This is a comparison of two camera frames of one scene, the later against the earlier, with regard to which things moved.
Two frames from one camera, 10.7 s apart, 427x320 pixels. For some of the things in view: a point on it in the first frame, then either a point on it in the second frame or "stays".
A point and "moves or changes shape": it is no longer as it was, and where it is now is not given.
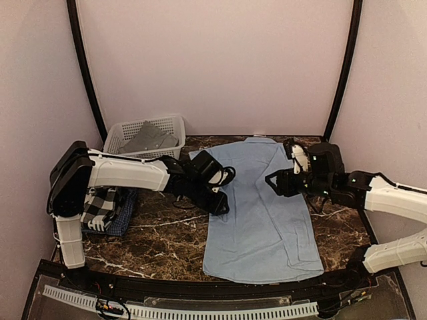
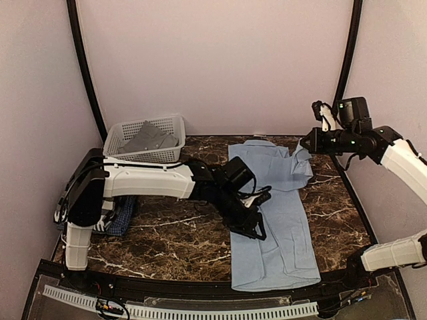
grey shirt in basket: x=149 y=138 stays
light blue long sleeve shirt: x=264 y=238 moves or changes shape
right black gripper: x=286 y=182 to x=316 y=147
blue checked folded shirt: x=120 y=225 stays
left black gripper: x=215 y=208 to x=246 y=225
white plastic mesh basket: x=147 y=139 stays
